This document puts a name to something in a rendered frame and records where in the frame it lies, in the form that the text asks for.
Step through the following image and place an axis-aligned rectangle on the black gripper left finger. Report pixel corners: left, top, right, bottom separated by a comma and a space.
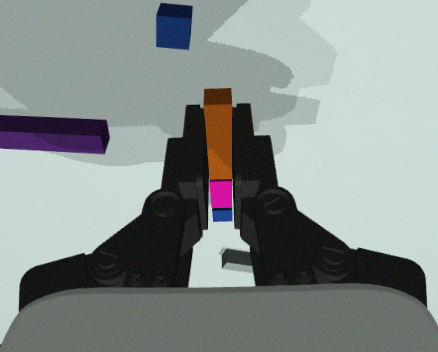
19, 104, 209, 311

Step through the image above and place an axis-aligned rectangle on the purple rod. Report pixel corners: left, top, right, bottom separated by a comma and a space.
0, 115, 110, 154

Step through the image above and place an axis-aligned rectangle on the orange rod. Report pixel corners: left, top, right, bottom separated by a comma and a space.
203, 88, 232, 180

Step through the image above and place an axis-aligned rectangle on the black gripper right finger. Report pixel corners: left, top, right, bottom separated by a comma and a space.
232, 103, 427, 307

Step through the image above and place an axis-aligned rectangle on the magenta block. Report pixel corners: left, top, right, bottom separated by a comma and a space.
209, 179, 232, 208

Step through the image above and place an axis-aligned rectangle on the grey rectangular block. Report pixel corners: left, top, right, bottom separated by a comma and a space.
222, 249, 253, 273

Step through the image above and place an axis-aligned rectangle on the small blue block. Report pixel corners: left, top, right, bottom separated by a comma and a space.
212, 208, 232, 222
156, 3, 193, 50

